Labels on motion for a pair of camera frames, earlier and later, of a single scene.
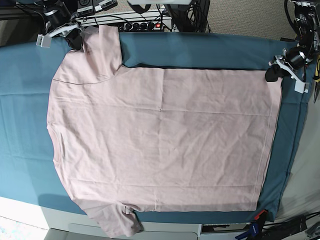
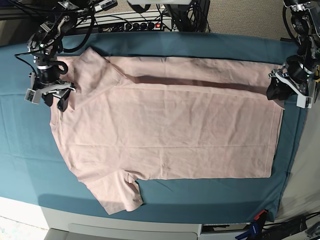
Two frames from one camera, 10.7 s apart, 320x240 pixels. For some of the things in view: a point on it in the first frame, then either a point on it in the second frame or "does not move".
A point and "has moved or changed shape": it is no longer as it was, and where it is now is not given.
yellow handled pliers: x=316 y=78 does not move
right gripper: x=58 y=22 → x=46 y=80
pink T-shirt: x=128 y=140 has moved or changed shape
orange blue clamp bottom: x=254 y=232 does not move
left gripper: x=292 y=60 → x=295 y=72
